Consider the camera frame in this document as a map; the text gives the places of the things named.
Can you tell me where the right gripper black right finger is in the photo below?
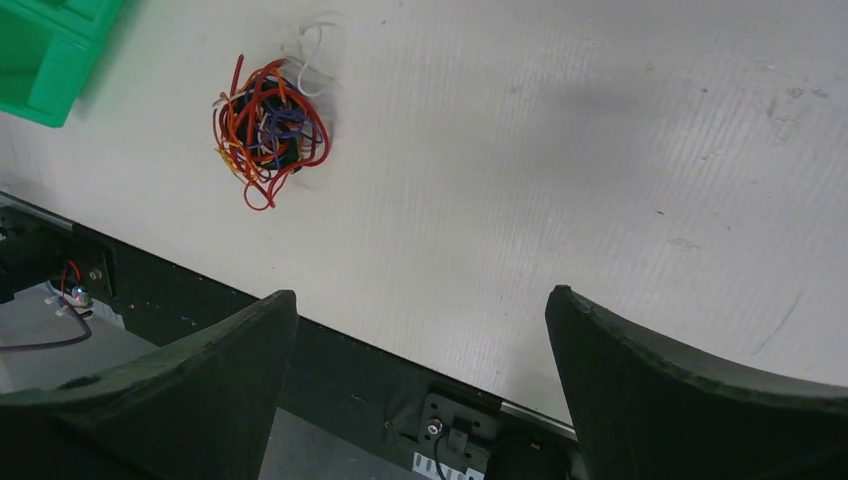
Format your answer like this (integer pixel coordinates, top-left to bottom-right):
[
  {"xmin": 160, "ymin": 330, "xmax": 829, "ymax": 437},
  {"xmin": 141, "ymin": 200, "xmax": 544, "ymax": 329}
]
[{"xmin": 545, "ymin": 286, "xmax": 847, "ymax": 479}]

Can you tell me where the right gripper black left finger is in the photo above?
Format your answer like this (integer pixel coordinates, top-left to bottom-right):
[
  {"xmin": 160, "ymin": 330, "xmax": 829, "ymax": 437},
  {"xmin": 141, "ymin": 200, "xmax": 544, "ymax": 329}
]
[{"xmin": 1, "ymin": 290, "xmax": 298, "ymax": 479}]

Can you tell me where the coloured cable bundle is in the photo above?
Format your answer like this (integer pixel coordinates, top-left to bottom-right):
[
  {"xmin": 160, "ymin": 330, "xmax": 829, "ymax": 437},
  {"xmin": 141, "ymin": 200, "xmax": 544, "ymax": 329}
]
[{"xmin": 211, "ymin": 23, "xmax": 342, "ymax": 212}]

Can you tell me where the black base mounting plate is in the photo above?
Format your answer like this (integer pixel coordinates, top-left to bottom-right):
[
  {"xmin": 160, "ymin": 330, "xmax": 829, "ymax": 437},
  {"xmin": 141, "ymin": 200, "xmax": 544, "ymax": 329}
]
[{"xmin": 1, "ymin": 194, "xmax": 585, "ymax": 479}]

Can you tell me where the green compartment tray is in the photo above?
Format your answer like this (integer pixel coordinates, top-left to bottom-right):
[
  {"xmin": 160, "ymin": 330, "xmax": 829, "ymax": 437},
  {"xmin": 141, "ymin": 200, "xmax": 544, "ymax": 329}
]
[{"xmin": 1, "ymin": 0, "xmax": 124, "ymax": 128}]

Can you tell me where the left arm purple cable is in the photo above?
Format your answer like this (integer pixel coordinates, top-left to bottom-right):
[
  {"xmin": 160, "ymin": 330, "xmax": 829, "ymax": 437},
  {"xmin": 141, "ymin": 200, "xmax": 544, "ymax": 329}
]
[{"xmin": 0, "ymin": 281, "xmax": 94, "ymax": 354}]

